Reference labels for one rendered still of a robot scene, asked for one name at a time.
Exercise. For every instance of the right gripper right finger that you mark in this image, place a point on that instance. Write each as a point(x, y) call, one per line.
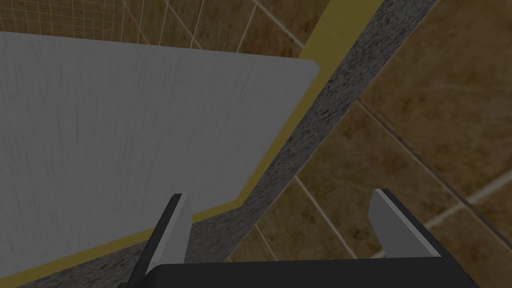
point(400, 232)

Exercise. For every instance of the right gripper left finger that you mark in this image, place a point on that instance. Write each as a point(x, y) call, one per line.
point(170, 236)

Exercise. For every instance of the yellow cupboard with granite edge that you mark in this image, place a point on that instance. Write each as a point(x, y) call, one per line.
point(320, 116)

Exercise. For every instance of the grey cupboard door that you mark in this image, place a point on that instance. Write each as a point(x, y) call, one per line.
point(132, 148)

